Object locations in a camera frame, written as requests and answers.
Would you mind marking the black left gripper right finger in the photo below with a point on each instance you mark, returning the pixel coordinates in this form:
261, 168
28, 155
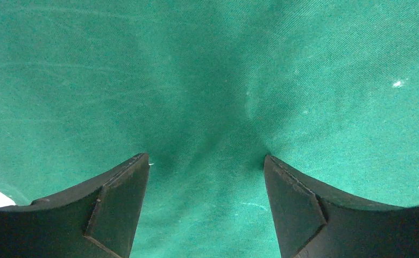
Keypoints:
314, 219

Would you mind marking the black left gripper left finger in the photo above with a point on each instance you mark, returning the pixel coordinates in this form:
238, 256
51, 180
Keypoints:
95, 218

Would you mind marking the green surgical drape cloth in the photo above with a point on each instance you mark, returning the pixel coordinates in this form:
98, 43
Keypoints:
207, 89

